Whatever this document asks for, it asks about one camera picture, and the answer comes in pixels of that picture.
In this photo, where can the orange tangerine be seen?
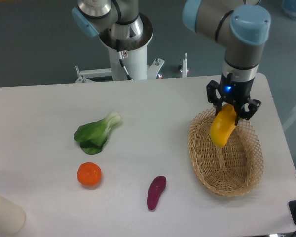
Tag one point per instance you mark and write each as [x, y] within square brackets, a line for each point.
[89, 174]

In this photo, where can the purple sweet potato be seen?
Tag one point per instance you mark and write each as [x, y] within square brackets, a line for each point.
[155, 190]

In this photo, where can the cream cylindrical bottle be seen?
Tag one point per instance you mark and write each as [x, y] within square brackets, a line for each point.
[12, 217]

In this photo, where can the yellow mango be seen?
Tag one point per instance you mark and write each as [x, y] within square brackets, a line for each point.
[223, 125]

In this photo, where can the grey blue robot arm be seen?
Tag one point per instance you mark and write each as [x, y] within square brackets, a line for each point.
[240, 26]

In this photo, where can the woven wicker basket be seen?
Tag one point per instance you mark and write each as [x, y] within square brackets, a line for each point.
[232, 170]

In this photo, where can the green bok choy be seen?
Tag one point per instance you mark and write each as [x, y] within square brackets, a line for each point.
[93, 136]

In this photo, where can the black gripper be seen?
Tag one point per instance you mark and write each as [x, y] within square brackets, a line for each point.
[239, 92]

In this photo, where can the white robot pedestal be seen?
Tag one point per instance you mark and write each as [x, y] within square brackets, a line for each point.
[127, 49]

